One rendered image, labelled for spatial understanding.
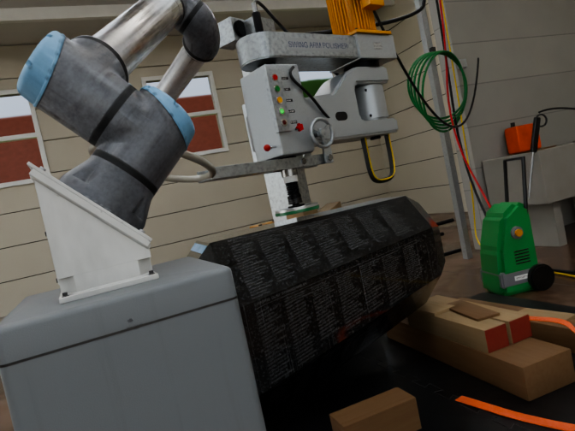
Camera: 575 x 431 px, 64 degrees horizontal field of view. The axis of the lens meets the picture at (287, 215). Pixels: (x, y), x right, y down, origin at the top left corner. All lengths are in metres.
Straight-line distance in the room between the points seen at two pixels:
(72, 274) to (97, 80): 0.37
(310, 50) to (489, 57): 3.08
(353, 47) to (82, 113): 1.83
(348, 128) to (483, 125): 2.69
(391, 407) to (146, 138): 1.28
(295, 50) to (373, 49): 0.54
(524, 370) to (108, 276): 1.55
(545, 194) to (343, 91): 2.48
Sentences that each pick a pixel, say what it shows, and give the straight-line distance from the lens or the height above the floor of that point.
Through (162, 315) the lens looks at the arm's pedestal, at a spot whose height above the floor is 0.80.
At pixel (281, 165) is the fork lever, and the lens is 2.16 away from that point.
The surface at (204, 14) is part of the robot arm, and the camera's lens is 1.54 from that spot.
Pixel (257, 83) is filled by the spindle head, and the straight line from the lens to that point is 2.23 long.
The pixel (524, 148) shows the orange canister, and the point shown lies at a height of 0.89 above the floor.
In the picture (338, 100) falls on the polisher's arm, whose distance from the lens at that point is 2.43.
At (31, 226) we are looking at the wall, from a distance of 8.08.
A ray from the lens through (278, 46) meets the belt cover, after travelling 2.26.
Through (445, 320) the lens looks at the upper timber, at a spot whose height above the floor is 0.24.
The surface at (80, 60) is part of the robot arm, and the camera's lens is 1.03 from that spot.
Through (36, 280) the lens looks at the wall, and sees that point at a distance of 8.11.
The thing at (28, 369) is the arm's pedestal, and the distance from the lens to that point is 0.87.
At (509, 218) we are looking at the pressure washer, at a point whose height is 0.50.
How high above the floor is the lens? 0.97
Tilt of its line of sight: 3 degrees down
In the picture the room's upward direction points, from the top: 12 degrees counter-clockwise
